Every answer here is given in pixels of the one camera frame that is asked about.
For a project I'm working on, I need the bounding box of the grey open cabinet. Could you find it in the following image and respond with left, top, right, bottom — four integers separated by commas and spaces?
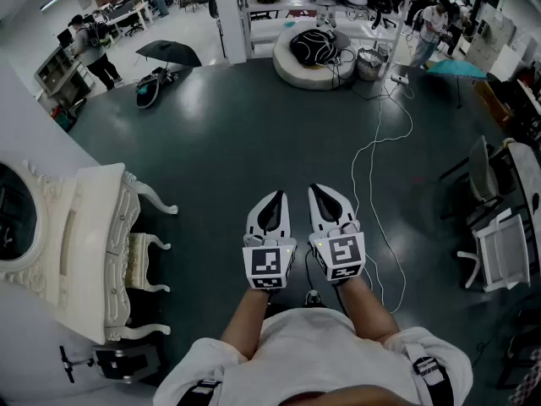
33, 46, 93, 102

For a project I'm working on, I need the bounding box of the person's harness strap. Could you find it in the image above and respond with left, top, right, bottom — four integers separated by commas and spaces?
404, 343, 454, 406
176, 377, 222, 406

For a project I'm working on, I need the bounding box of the cardboard box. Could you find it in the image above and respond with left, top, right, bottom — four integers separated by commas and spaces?
474, 80, 516, 129

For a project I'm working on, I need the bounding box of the checkered cloth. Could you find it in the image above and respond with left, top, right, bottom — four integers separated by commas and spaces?
508, 367, 541, 406

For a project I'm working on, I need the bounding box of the grey office chair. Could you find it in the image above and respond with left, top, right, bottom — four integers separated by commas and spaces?
438, 134, 509, 228

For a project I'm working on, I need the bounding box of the white floor cable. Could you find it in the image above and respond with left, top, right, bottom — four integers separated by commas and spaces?
350, 73, 414, 315

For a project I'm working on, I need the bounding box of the mesh wastebasket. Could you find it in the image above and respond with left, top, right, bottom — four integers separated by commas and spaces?
356, 47, 389, 83

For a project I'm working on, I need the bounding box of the person's white t-shirt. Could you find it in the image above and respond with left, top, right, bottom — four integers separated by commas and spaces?
153, 308, 475, 406

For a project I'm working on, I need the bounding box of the white ornate dressing table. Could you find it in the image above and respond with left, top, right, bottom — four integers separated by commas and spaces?
0, 158, 180, 348

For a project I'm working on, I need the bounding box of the black backpack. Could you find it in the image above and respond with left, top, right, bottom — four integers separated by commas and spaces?
288, 28, 344, 68

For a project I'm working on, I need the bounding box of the black umbrella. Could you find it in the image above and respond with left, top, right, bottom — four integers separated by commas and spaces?
134, 39, 204, 70

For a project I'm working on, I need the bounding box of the white office desk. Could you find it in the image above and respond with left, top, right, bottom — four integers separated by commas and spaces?
104, 0, 156, 38

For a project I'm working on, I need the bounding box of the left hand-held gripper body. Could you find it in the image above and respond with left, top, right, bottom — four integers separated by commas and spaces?
242, 233, 298, 291

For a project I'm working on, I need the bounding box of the person's left harness strap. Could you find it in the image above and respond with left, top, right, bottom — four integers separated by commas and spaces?
176, 377, 222, 406

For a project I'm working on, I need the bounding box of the cream floral cushioned stool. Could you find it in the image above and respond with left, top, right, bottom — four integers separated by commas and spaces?
125, 232, 172, 294

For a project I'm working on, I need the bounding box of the person's right forearm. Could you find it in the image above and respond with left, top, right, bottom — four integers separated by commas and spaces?
336, 278, 402, 349

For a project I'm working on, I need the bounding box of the white mesh chair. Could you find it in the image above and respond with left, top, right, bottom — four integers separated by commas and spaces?
456, 208, 533, 294

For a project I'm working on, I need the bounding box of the person's right harness strap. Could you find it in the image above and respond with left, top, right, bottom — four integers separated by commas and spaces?
404, 343, 454, 406

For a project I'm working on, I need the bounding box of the white shelf rack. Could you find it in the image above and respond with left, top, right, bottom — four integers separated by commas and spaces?
235, 0, 414, 63

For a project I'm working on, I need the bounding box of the person's right shoe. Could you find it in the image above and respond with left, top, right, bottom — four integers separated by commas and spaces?
304, 289, 327, 309

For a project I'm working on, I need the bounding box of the round white cushion bed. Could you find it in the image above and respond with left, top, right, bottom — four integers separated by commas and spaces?
271, 26, 357, 91

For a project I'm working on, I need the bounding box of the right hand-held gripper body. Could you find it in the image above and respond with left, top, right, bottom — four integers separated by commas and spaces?
308, 221, 366, 286

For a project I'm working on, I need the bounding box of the teal umbrella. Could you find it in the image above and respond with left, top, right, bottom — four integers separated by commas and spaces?
425, 58, 489, 110

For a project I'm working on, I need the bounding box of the person's left forearm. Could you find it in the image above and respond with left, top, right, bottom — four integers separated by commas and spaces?
220, 287, 272, 359

